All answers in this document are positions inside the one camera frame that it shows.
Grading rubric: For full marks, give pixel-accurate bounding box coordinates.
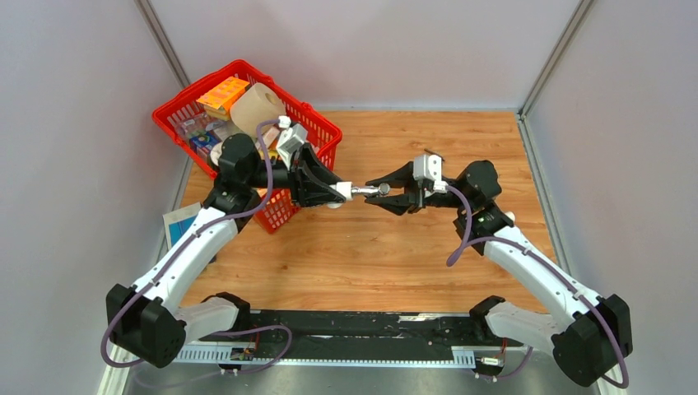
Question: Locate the red plastic shopping basket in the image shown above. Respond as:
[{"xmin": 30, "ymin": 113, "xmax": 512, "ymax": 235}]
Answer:
[{"xmin": 152, "ymin": 59, "xmax": 342, "ymax": 236}]

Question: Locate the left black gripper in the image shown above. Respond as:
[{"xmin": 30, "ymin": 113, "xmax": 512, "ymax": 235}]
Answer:
[{"xmin": 245, "ymin": 142, "xmax": 346, "ymax": 208}]

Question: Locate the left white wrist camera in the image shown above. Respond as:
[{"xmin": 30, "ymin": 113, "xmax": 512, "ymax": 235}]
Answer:
[{"xmin": 276, "ymin": 115, "xmax": 308, "ymax": 169}]

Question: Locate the blue small box in basket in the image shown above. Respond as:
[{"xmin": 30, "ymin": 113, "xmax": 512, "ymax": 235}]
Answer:
[{"xmin": 188, "ymin": 132, "xmax": 220, "ymax": 160}]

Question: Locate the orange patterned box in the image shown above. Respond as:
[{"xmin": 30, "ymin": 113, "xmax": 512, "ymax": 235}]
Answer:
[{"xmin": 196, "ymin": 77, "xmax": 250, "ymax": 121}]

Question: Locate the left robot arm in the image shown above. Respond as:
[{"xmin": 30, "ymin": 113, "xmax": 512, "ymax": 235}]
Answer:
[{"xmin": 100, "ymin": 133, "xmax": 347, "ymax": 368}]

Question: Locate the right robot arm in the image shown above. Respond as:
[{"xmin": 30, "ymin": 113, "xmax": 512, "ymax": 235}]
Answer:
[{"xmin": 366, "ymin": 155, "xmax": 633, "ymax": 389}]

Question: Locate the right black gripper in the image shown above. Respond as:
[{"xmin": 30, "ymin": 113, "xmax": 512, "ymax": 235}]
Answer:
[{"xmin": 364, "ymin": 162, "xmax": 472, "ymax": 216}]

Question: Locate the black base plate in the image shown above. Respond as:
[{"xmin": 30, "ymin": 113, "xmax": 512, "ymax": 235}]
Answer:
[{"xmin": 202, "ymin": 309, "xmax": 521, "ymax": 375}]

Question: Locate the brown toilet paper roll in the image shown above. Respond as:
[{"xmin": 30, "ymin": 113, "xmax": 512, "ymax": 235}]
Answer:
[{"xmin": 230, "ymin": 82, "xmax": 286, "ymax": 138}]

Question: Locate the blue razor box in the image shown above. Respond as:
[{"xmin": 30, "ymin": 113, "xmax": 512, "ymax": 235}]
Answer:
[{"xmin": 161, "ymin": 202, "xmax": 202, "ymax": 258}]

